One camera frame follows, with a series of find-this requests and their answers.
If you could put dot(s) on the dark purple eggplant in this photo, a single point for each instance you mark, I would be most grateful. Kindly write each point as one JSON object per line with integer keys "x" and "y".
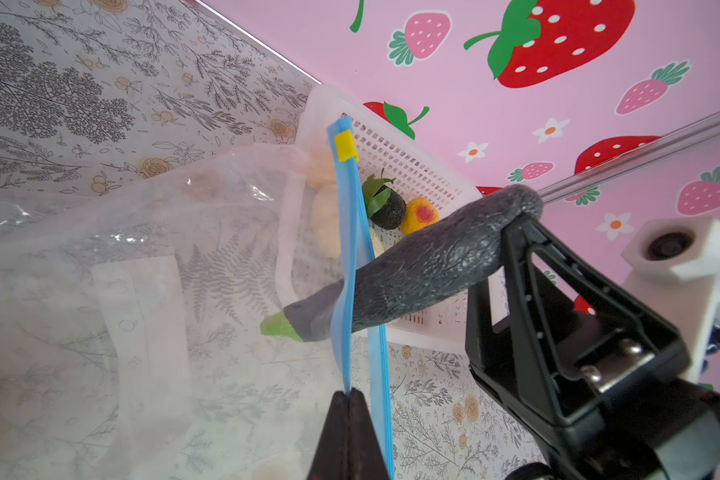
{"x": 441, "y": 260}

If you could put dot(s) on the yellow mango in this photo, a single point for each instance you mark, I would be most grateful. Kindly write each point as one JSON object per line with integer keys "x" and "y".
{"x": 420, "y": 213}

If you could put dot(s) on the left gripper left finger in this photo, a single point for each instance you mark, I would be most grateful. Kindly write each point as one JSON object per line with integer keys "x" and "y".
{"x": 331, "y": 458}

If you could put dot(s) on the clear zip bag blue zipper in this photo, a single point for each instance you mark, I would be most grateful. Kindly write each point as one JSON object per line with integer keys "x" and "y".
{"x": 142, "y": 337}

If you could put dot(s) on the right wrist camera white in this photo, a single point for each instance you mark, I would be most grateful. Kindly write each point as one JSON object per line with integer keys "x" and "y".
{"x": 675, "y": 271}

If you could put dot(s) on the dark black avocado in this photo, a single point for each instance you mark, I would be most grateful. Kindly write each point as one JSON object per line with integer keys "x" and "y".
{"x": 384, "y": 206}

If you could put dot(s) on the cream white pear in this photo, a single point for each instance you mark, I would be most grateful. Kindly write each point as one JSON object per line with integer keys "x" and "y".
{"x": 324, "y": 217}

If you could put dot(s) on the yellow bell pepper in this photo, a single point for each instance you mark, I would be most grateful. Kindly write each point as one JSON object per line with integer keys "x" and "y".
{"x": 377, "y": 245}

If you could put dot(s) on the right frame post aluminium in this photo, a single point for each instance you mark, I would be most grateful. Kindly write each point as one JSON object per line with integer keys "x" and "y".
{"x": 677, "y": 142}

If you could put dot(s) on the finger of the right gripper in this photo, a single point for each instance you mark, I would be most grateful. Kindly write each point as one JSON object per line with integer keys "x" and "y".
{"x": 573, "y": 342}

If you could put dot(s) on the white plastic perforated basket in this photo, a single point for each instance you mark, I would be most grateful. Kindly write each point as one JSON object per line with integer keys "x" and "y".
{"x": 301, "y": 269}

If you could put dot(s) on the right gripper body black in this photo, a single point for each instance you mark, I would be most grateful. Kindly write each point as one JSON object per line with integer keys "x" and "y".
{"x": 632, "y": 426}

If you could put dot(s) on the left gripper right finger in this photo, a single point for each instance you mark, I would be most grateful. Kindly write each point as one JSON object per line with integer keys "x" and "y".
{"x": 366, "y": 461}

